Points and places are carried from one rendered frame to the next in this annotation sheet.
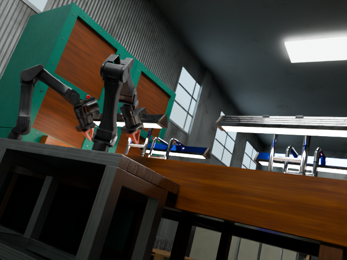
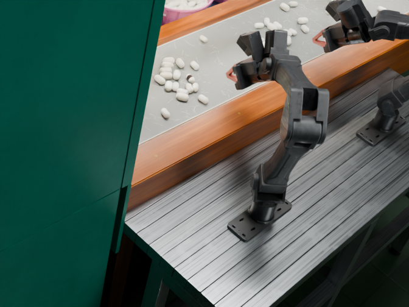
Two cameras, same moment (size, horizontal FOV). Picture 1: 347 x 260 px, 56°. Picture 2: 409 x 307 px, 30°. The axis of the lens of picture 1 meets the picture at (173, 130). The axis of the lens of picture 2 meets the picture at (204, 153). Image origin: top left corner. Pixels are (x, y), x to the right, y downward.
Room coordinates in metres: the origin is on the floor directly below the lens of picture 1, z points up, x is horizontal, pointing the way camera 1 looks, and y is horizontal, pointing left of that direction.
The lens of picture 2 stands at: (1.85, 2.13, 2.15)
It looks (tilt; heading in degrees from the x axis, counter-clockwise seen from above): 43 degrees down; 268
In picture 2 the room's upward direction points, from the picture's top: 15 degrees clockwise
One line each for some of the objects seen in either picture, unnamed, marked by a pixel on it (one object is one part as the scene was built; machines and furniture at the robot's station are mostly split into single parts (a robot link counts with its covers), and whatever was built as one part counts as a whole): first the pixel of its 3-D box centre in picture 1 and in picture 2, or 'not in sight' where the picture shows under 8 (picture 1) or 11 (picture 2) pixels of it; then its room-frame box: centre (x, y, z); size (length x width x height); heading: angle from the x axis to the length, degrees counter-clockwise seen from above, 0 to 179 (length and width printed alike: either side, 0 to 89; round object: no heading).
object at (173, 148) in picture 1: (173, 149); not in sight; (2.39, -0.04, 1.08); 0.62 x 0.08 x 0.07; 52
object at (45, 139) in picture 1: (61, 148); not in sight; (2.18, 0.69, 0.83); 0.30 x 0.06 x 0.07; 142
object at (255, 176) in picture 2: (20, 129); (268, 187); (1.62, 0.74, 0.77); 0.09 x 0.06 x 0.06; 14
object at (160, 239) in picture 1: (162, 249); not in sight; (5.74, -0.36, 0.18); 1.28 x 0.88 x 0.36; 145
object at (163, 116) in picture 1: (126, 119); not in sight; (1.95, 0.31, 1.08); 0.62 x 0.08 x 0.07; 52
